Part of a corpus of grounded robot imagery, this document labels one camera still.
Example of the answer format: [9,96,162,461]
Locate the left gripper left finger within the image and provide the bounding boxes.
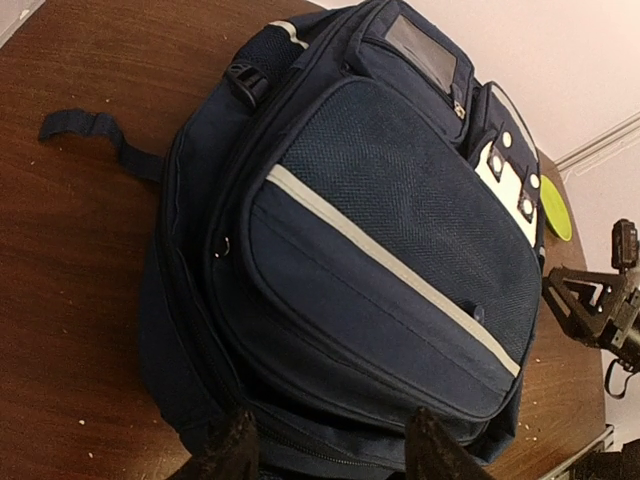
[172,410,260,480]

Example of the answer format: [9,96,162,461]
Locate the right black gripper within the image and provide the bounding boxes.
[543,267,639,373]

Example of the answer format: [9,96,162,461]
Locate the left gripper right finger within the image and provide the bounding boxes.
[405,407,492,480]

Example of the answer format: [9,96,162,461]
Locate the navy blue backpack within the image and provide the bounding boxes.
[39,1,544,479]

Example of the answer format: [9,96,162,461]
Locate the green plate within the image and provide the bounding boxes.
[540,175,573,242]

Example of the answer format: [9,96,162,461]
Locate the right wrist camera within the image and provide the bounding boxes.
[611,219,639,274]

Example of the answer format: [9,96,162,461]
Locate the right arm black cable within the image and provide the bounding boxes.
[603,357,639,400]

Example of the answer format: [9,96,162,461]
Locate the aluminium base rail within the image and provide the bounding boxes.
[539,424,615,480]

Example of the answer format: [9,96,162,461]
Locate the right aluminium frame post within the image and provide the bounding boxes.
[555,113,639,173]

